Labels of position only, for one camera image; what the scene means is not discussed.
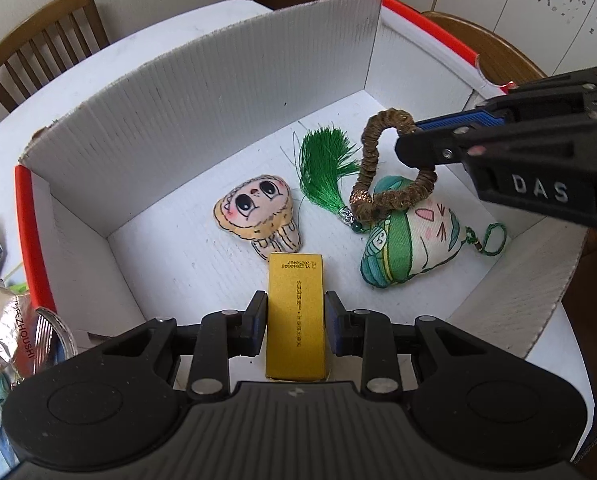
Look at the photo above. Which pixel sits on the white and red cardboard box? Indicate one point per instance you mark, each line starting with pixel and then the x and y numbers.
pixel 178 110

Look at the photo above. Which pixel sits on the silver foil snack packet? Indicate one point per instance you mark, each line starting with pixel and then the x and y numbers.
pixel 13 335

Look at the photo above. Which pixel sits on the green and white plush pouch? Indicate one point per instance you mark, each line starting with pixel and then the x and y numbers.
pixel 408 250

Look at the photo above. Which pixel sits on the wooden round-back chair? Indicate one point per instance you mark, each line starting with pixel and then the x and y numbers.
pixel 483 45

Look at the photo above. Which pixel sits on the wooden slat-back chair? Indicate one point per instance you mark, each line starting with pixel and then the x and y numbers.
pixel 43 50

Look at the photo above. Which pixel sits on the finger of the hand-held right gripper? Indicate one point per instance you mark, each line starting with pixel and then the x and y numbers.
pixel 428 150
pixel 458 120

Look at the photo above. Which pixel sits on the white cabinet with stickers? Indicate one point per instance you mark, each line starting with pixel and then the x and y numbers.
pixel 553 0

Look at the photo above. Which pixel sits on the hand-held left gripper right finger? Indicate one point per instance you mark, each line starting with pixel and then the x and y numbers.
pixel 334 325

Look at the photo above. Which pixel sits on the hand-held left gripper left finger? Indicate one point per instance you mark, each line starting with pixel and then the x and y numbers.
pixel 256 322

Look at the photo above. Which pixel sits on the doll face plush charm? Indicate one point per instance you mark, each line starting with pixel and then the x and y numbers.
pixel 258 210

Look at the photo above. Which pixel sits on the gold rectangular box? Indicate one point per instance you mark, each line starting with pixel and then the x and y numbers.
pixel 296 320

